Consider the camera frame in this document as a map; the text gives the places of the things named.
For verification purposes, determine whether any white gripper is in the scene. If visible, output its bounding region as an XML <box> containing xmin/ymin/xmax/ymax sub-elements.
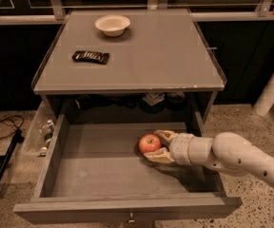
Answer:
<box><xmin>144</xmin><ymin>130</ymin><xmax>194</xmax><ymax>165</ymax></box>

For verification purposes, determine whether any red apple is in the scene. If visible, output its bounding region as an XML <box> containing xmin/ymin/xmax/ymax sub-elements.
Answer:
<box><xmin>138</xmin><ymin>134</ymin><xmax>162</xmax><ymax>154</ymax></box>

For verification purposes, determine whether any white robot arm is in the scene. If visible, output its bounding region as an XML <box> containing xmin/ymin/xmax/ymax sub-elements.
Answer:
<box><xmin>144</xmin><ymin>130</ymin><xmax>274</xmax><ymax>188</ymax></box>

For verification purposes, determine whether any open grey top drawer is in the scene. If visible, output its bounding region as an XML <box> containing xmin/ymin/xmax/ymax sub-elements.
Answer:
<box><xmin>14</xmin><ymin>114</ymin><xmax>242</xmax><ymax>224</ymax></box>

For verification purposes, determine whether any metal drawer knob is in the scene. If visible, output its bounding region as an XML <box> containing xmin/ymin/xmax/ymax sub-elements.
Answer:
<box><xmin>127</xmin><ymin>211</ymin><xmax>136</xmax><ymax>223</ymax></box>

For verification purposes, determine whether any grey cabinet with top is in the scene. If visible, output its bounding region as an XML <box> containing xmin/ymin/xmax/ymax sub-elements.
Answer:
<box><xmin>30</xmin><ymin>9</ymin><xmax>228</xmax><ymax>135</ymax></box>

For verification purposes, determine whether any black snack bar wrapper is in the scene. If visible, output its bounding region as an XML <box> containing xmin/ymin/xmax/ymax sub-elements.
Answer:
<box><xmin>72</xmin><ymin>50</ymin><xmax>109</xmax><ymax>65</ymax></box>

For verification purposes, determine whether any clear plastic bin with items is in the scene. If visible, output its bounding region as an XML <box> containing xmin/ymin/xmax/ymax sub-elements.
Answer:
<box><xmin>22</xmin><ymin>103</ymin><xmax>56</xmax><ymax>157</ymax></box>

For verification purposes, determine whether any white paper bowl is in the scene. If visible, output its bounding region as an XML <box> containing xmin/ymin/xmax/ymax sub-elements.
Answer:
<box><xmin>95</xmin><ymin>15</ymin><xmax>130</xmax><ymax>37</ymax></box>

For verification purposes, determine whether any black floor stand bar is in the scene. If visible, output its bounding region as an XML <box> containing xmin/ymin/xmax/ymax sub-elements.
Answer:
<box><xmin>0</xmin><ymin>129</ymin><xmax>24</xmax><ymax>181</ymax></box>

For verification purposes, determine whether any black cable on floor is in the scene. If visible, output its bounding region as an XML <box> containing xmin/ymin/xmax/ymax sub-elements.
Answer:
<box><xmin>0</xmin><ymin>111</ymin><xmax>25</xmax><ymax>141</ymax></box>

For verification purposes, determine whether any metal window railing frame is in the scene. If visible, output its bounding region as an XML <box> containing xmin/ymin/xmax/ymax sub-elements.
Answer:
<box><xmin>0</xmin><ymin>0</ymin><xmax>274</xmax><ymax>26</ymax></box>

